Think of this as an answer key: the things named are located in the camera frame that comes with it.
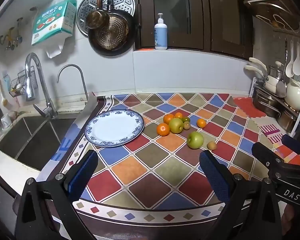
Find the white blue pump bottle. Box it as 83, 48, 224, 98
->
154, 13, 168, 50

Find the black wire basket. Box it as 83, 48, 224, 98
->
9, 66, 39, 97

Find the round steel steamer tray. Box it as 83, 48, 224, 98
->
76, 0, 136, 37

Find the thin gooseneck faucet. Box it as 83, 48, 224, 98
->
56, 64, 89, 105

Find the black frying pan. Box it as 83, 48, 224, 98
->
87, 0, 136, 56

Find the steel kitchen sink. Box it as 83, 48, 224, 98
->
0, 116, 77, 172

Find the copper colander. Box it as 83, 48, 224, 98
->
94, 15, 129, 50

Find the metal dish rack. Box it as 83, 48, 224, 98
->
250, 76, 300, 134

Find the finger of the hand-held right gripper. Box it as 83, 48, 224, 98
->
251, 142, 288, 170
281, 134, 300, 155

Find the white plastic bag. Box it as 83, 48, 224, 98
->
45, 0, 80, 58

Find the red foam mat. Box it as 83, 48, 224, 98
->
233, 96, 267, 118

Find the white-handled knife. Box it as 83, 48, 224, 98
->
249, 57, 267, 72
244, 65, 265, 79

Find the yellow dish brush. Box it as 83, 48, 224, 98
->
0, 79, 8, 107

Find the colourful diamond-pattern table mat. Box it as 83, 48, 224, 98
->
36, 92, 278, 240

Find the metal spatula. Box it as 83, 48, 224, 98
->
276, 39, 288, 98

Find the blue-rimmed white plate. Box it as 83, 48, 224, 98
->
84, 109, 145, 147

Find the white spoon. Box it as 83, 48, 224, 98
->
285, 40, 294, 78
292, 41, 300, 76

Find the white cup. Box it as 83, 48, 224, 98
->
0, 114, 14, 130

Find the bicycle wall decoration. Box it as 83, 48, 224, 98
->
0, 17, 24, 52

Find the white ceramic pitcher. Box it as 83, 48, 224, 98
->
286, 79, 300, 110

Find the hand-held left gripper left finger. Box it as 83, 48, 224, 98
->
14, 149, 99, 240

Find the teal tissue packet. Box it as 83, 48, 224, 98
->
31, 0, 77, 46

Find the thick chrome faucet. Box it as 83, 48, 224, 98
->
24, 52, 58, 119

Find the dark brown window frame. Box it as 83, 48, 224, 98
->
130, 0, 255, 60

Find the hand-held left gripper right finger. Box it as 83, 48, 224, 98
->
199, 150, 283, 240

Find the pink striped mat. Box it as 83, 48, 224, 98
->
259, 123, 300, 167

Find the person's right hand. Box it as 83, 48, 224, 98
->
281, 204, 299, 230

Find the stainless steel pot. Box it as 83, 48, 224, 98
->
277, 107, 298, 133
252, 90, 280, 118

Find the small copper pot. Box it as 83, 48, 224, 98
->
86, 0, 110, 29

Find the green apple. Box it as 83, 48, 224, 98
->
187, 131, 204, 150
168, 118, 184, 134

